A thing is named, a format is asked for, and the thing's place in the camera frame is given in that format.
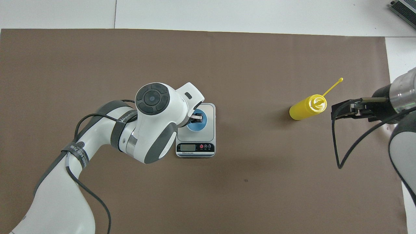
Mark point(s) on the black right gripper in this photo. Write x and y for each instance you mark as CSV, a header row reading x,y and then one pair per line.
x,y
383,110

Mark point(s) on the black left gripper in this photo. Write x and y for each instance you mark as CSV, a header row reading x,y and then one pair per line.
x,y
190,119

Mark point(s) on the light blue plastic cup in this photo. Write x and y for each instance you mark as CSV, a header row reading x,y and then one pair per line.
x,y
196,127

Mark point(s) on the yellow squeeze bottle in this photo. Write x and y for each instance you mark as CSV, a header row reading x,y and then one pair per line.
x,y
302,110

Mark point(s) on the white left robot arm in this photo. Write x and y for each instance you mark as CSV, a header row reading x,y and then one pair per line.
x,y
152,130

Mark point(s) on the silver digital kitchen scale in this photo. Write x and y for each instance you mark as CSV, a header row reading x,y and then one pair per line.
x,y
208,136

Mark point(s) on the brown paper table mat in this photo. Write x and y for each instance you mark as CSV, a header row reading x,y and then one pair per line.
x,y
260,65

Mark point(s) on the grey ribbed metal device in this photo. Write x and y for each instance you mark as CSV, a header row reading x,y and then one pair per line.
x,y
406,8

